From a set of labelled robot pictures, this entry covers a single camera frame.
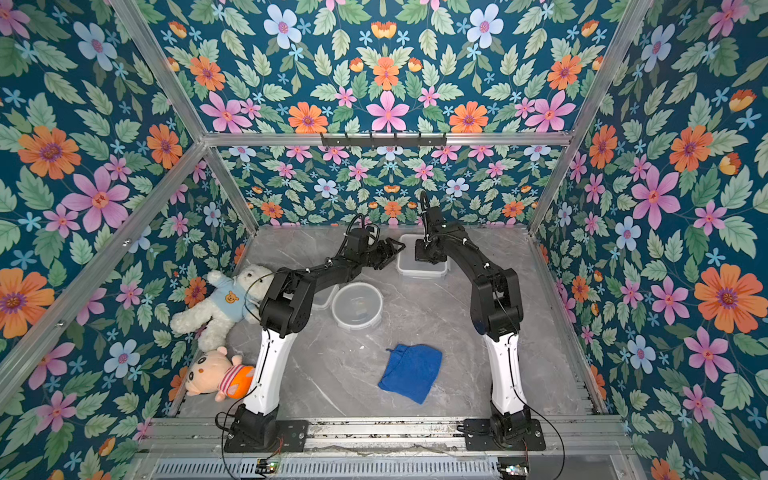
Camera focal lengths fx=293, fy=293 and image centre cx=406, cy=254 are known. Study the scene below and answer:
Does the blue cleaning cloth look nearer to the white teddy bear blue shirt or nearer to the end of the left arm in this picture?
the end of the left arm

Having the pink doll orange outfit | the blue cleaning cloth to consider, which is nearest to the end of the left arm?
the blue cleaning cloth

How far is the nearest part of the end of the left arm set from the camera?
0.88 m

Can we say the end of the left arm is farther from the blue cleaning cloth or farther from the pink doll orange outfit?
the pink doll orange outfit

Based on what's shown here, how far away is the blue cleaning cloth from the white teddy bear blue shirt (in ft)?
1.50

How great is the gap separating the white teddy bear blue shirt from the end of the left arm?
1.10 feet

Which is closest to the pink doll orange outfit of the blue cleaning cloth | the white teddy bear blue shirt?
the white teddy bear blue shirt

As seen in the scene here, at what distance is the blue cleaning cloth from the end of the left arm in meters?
0.28

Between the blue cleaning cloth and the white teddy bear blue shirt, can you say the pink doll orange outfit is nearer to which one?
the white teddy bear blue shirt

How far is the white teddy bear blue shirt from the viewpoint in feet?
2.81

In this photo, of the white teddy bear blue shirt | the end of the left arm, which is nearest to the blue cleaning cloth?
the end of the left arm

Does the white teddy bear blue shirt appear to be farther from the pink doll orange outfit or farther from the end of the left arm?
the end of the left arm

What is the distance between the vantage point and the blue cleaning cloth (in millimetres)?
819

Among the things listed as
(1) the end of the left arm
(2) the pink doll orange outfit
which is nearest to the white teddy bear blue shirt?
(2) the pink doll orange outfit
